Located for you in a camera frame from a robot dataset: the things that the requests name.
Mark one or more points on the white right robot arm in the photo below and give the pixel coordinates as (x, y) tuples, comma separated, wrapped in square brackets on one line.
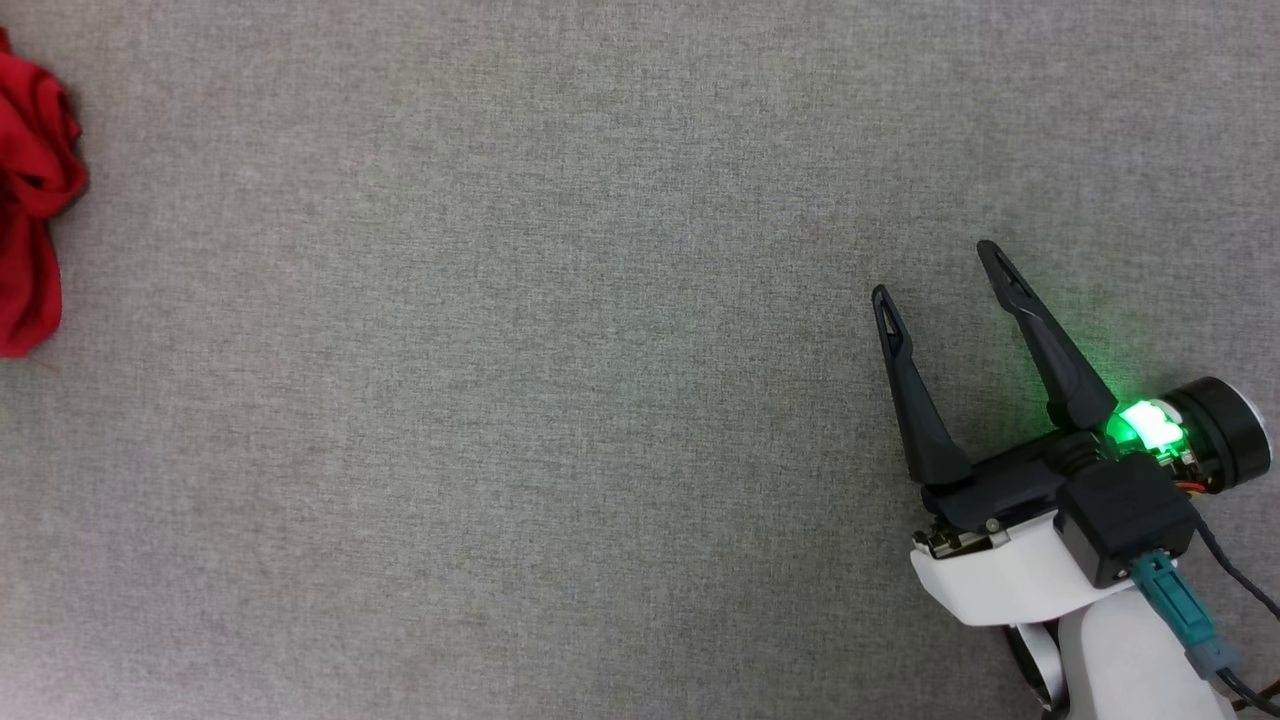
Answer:
[(1130, 660)]

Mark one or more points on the red and white jersey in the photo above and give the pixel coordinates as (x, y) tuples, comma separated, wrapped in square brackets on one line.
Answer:
[(30, 180)]

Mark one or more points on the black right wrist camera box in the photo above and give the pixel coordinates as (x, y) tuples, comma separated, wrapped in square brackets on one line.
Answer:
[(1125, 515)]

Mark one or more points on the grey fabric sofa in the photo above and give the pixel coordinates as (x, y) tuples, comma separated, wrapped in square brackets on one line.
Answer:
[(500, 400)]

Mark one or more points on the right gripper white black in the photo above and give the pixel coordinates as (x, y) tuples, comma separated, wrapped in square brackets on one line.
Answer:
[(1000, 580)]

